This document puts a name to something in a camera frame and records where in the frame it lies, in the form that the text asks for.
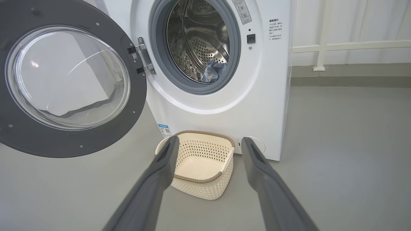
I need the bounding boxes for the grey instruction sticker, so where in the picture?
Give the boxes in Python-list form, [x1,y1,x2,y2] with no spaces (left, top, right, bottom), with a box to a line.
[232,0,252,25]

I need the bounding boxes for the stainless steel washing machine drum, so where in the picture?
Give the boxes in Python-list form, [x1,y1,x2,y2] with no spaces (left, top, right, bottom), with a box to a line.
[166,0,230,84]

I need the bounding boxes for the white front-load washing machine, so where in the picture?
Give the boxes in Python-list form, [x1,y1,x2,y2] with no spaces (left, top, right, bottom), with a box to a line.
[82,0,294,161]

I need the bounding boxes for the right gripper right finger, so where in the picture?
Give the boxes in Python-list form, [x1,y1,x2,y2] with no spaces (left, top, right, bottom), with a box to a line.
[241,137,318,231]

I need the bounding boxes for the metal door hinge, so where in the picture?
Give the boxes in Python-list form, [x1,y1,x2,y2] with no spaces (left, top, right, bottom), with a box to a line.
[127,37,157,75]

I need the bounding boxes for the blue energy label sticker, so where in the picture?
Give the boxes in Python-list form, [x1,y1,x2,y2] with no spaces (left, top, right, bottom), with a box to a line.
[158,124,172,139]

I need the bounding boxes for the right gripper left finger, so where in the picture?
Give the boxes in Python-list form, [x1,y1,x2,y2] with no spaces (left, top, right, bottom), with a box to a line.
[103,135,180,231]

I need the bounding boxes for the white metal railing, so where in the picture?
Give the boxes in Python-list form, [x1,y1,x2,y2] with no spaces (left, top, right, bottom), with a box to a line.
[292,0,411,72]

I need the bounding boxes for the round white filter cover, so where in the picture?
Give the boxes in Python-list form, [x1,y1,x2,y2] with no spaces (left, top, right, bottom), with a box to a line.
[237,136,266,155]

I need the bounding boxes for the grey rubber door gasket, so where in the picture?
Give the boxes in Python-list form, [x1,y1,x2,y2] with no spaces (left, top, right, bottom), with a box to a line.
[149,0,242,95]

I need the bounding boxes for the round black glass washer door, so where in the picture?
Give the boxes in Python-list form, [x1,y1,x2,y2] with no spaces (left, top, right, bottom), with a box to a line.
[0,0,147,158]

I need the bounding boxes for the blue cartoon print garment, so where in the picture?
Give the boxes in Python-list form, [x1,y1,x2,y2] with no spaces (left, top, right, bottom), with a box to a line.
[202,60,227,84]

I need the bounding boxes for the printed warning text label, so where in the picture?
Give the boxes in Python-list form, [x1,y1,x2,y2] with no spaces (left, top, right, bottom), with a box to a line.
[269,19,283,41]

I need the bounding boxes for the cream perforated laundry basket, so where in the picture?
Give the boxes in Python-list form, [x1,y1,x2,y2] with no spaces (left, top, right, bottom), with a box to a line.
[155,130,235,201]

